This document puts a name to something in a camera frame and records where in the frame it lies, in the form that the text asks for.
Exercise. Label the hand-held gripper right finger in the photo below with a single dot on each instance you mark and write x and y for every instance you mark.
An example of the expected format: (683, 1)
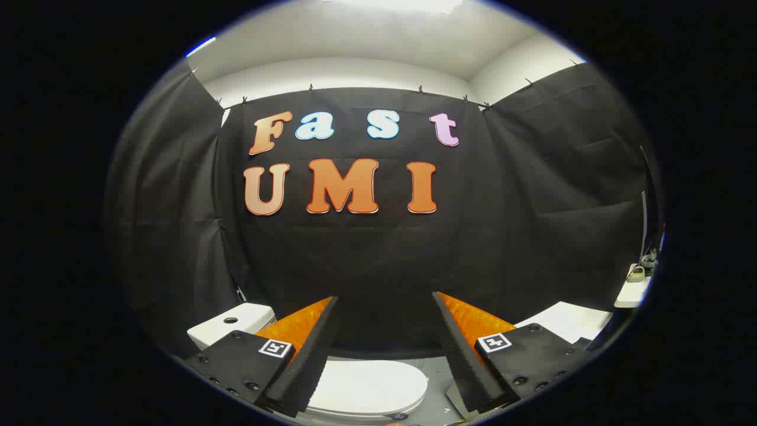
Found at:
(458, 355)

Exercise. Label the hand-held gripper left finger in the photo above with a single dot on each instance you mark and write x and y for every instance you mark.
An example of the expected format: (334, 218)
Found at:
(313, 361)

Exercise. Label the white toilet lid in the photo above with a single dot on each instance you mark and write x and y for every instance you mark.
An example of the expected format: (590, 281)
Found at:
(366, 384)

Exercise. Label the white cabinet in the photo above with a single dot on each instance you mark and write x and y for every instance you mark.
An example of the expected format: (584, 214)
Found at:
(571, 322)

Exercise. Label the black backdrop cloth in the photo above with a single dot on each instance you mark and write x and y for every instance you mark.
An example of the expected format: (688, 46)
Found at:
(378, 254)

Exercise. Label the white side table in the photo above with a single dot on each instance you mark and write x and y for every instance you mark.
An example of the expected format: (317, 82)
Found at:
(631, 294)

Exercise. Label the grey slipper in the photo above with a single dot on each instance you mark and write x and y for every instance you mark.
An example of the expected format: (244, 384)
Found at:
(636, 274)
(649, 259)

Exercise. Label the grey metal pole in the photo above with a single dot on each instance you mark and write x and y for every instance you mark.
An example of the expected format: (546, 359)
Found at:
(644, 222)

